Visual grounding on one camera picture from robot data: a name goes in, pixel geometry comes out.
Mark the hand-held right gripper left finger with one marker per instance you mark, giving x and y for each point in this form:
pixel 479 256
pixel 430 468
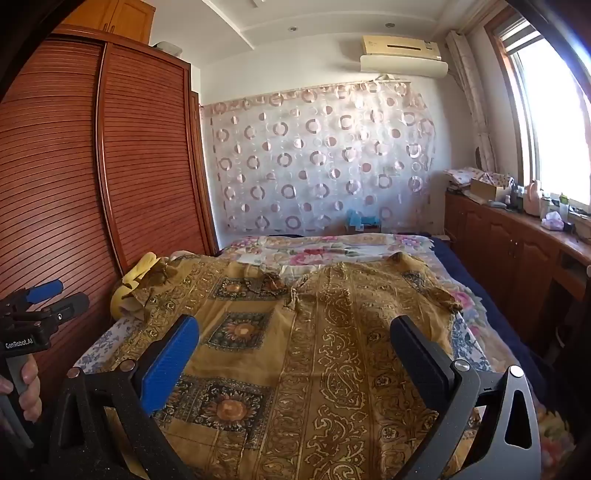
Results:
pixel 166 364

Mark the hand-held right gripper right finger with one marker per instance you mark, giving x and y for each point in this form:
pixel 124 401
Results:
pixel 415 355

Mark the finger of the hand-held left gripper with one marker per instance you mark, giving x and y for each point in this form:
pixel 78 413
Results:
pixel 44 291
pixel 64 308

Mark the golden brown patterned shirt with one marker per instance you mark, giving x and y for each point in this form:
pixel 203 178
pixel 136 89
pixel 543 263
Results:
pixel 295 369

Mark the person's left hand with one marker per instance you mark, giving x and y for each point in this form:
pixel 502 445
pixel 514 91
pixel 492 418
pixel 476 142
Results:
pixel 30 397

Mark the yellow plush toy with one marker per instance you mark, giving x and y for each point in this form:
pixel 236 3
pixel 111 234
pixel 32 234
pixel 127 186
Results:
pixel 134 274

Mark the navy blue bed sheet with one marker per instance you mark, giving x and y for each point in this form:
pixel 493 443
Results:
pixel 498 318

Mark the pink floral blanket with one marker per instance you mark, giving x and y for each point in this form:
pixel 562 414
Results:
pixel 323 251

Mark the blue packet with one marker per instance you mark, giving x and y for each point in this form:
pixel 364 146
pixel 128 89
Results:
pixel 362 224

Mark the brown wooden sideboard cabinet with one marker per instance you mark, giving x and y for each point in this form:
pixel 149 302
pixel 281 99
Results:
pixel 503 240

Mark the brown slatted wooden wardrobe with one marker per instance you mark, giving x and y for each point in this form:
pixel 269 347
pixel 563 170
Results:
pixel 138 161

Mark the cardboard box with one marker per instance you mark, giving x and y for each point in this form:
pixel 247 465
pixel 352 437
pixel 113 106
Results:
pixel 487 190

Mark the floral folded cloth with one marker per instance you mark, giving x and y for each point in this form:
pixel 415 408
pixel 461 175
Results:
pixel 466 175

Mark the pink tissue pack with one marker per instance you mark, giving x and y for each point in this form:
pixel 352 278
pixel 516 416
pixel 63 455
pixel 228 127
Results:
pixel 552 223

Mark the pale pink plastic bottle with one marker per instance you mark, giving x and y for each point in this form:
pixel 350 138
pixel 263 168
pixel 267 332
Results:
pixel 532 201

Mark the green capped bottle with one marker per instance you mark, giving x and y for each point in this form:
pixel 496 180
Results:
pixel 563 206

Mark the circle patterned sheer curtain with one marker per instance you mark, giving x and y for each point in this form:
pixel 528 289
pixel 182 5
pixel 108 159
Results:
pixel 300 161

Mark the white patterned window drape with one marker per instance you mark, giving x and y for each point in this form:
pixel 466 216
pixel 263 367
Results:
pixel 471 101

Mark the white box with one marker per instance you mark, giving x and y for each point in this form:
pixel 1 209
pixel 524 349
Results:
pixel 168 47

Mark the wooden framed window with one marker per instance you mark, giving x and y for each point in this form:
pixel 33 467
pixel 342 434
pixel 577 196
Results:
pixel 554 115

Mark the wooden overhead cabinet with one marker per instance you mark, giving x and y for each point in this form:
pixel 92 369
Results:
pixel 115 18

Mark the white air deflector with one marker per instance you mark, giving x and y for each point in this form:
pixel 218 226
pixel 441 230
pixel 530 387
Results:
pixel 406 67

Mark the cream wall air conditioner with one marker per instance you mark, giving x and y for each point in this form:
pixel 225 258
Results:
pixel 401 46

